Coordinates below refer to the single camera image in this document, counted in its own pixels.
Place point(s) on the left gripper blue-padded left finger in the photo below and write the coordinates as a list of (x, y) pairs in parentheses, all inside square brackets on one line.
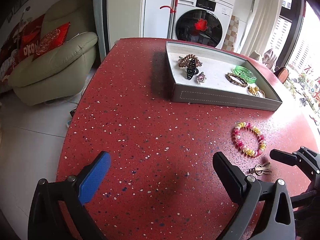
[(46, 220)]

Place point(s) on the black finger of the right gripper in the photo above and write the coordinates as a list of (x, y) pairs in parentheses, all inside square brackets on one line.
[(283, 157)]

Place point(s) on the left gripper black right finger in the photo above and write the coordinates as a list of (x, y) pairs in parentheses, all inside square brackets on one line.
[(276, 220)]

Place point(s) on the beige bow hair clip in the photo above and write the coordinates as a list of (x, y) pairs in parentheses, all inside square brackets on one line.
[(261, 169)]

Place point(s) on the green translucent bangle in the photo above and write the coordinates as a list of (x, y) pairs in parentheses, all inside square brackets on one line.
[(245, 74)]

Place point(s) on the pink heart bow brooch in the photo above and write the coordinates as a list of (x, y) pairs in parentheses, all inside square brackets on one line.
[(201, 77)]

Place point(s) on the black claw hair clip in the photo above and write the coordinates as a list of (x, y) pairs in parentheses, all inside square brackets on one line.
[(192, 69)]

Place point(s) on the grey jewelry tray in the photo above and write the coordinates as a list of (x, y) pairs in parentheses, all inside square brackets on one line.
[(217, 90)]

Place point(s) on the brown wooden chair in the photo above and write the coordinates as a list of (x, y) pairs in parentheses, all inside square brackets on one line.
[(282, 74)]

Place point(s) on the beige leather armchair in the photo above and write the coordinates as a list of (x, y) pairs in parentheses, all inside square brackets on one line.
[(62, 71)]

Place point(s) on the white cloth on chair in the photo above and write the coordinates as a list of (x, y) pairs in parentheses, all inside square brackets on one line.
[(269, 59)]

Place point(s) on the checkered folded board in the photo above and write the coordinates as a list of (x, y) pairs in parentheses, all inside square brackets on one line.
[(231, 35)]

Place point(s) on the red embroidered cushion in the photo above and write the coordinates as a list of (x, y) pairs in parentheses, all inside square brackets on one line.
[(52, 40)]

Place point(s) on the red text cushion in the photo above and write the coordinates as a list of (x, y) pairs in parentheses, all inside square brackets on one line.
[(31, 35)]

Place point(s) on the white curtain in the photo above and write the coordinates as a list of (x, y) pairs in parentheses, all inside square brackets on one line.
[(261, 23)]

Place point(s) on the lower white washing machine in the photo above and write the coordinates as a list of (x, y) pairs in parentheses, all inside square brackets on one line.
[(202, 21)]

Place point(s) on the red handled mop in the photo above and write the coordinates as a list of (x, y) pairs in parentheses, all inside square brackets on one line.
[(172, 14)]

